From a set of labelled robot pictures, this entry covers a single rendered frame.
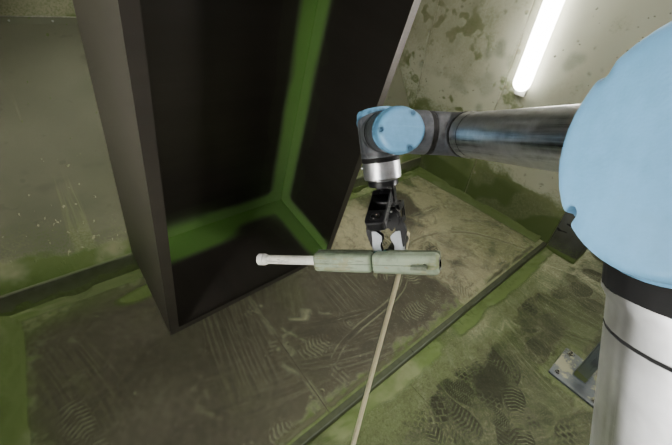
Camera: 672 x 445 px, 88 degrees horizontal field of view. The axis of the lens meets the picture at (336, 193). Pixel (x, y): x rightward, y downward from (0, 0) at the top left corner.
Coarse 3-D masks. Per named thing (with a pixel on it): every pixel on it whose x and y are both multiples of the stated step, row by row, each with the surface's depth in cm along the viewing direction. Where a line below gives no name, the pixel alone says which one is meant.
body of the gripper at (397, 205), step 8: (368, 184) 85; (376, 184) 82; (384, 184) 81; (392, 184) 81; (392, 192) 86; (392, 200) 86; (400, 200) 88; (392, 208) 82; (400, 208) 85; (392, 216) 82; (400, 216) 84; (392, 224) 83
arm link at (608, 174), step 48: (624, 96) 16; (576, 144) 18; (624, 144) 16; (576, 192) 18; (624, 192) 15; (624, 240) 15; (624, 288) 16; (624, 336) 17; (624, 384) 17; (624, 432) 16
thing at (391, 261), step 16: (272, 256) 94; (288, 256) 92; (304, 256) 91; (320, 256) 87; (336, 256) 85; (352, 256) 84; (368, 256) 82; (384, 256) 81; (400, 256) 79; (416, 256) 78; (432, 256) 77; (368, 272) 83; (384, 272) 81; (400, 272) 80; (416, 272) 78; (432, 272) 77
